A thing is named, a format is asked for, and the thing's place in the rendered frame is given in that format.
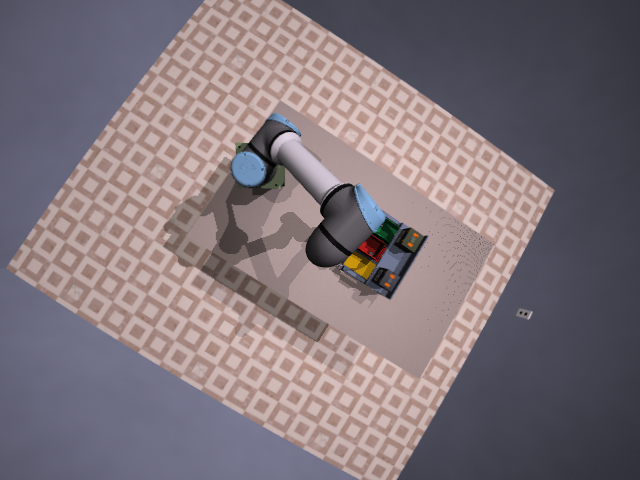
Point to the red bin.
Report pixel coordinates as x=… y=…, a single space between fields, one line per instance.
x=372 y=244

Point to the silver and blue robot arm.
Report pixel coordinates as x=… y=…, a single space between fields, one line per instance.
x=351 y=215

